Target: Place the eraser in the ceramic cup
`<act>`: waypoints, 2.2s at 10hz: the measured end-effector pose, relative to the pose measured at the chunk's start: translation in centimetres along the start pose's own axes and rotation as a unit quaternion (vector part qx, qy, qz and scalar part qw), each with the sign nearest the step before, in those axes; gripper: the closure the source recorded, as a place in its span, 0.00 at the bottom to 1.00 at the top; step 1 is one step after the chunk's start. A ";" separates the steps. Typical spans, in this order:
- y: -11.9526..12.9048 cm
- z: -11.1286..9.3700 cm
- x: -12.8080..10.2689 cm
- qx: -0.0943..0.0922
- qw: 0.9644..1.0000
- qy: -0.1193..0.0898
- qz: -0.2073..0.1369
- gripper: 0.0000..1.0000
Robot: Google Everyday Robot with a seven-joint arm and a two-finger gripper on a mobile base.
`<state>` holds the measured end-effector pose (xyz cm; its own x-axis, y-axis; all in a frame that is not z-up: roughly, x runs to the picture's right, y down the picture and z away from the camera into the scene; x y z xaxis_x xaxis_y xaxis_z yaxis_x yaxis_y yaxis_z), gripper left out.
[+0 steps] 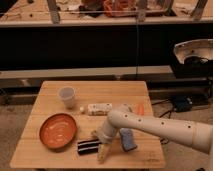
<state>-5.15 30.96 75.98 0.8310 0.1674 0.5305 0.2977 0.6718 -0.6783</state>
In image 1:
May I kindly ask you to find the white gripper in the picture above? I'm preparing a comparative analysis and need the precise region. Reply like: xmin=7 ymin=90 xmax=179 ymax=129
xmin=92 ymin=121 xmax=118 ymax=163

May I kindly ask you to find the black white striped eraser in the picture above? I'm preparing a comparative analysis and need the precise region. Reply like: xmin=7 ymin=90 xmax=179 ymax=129
xmin=77 ymin=139 xmax=101 ymax=155

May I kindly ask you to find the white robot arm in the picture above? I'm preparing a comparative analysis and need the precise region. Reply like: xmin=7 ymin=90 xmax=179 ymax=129
xmin=94 ymin=105 xmax=213 ymax=171

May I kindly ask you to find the blue sponge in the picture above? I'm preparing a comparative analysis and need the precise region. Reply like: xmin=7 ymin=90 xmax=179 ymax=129
xmin=119 ymin=128 xmax=137 ymax=152

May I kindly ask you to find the wooden table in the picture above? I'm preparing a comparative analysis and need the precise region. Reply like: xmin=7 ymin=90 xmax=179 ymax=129
xmin=10 ymin=81 xmax=165 ymax=169

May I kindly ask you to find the orange bowl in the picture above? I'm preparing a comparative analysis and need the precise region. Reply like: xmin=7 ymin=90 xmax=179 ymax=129
xmin=39 ymin=113 xmax=77 ymax=150

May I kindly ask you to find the white domed machine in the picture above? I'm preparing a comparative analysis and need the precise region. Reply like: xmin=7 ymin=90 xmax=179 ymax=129
xmin=172 ymin=39 xmax=213 ymax=78

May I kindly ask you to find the orange object on shelf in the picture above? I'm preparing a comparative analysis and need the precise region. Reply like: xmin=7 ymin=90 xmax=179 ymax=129
xmin=103 ymin=0 xmax=136 ymax=17

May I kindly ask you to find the orange handled tool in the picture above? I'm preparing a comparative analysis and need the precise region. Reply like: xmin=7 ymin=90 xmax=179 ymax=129
xmin=137 ymin=103 xmax=144 ymax=115

